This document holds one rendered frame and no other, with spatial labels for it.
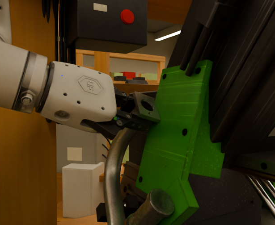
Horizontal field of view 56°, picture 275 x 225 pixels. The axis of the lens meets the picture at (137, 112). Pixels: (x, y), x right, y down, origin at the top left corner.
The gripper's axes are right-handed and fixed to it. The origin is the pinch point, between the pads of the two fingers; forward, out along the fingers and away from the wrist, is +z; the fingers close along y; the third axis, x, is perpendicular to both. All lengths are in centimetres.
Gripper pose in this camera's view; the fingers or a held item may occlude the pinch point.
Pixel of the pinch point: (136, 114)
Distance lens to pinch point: 44.1
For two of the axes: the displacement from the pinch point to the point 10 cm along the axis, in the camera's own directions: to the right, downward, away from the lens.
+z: 8.6, 2.5, 4.5
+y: -1.6, -7.0, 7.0
